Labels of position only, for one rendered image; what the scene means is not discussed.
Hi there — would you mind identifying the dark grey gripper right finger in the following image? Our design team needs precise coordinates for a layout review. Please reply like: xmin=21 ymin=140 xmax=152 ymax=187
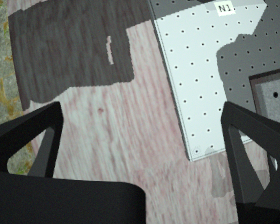
xmin=220 ymin=101 xmax=280 ymax=224

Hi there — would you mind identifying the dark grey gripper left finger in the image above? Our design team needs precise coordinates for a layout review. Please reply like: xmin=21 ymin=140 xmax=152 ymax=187
xmin=0 ymin=101 xmax=64 ymax=178

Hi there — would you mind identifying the white label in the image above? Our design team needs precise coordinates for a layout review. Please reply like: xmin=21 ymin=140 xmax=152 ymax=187
xmin=214 ymin=1 xmax=236 ymax=16

